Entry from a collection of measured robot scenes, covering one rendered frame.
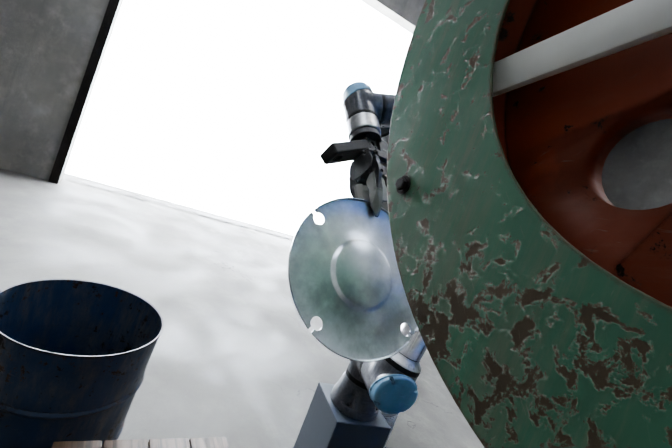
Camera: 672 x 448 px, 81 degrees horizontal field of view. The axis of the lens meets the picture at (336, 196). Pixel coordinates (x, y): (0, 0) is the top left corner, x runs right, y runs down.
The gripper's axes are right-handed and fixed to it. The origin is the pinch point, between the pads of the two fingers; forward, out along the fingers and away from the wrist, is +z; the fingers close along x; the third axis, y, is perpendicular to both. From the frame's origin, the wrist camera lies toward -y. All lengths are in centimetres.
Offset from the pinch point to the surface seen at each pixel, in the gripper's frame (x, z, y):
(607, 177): 97, -334, 717
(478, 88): -34.3, 8.4, -16.4
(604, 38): -45.1, 11.7, -14.9
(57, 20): 261, -323, -99
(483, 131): -33.2, 13.7, -16.6
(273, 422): 124, 24, 48
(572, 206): -35.4, 21.7, -9.8
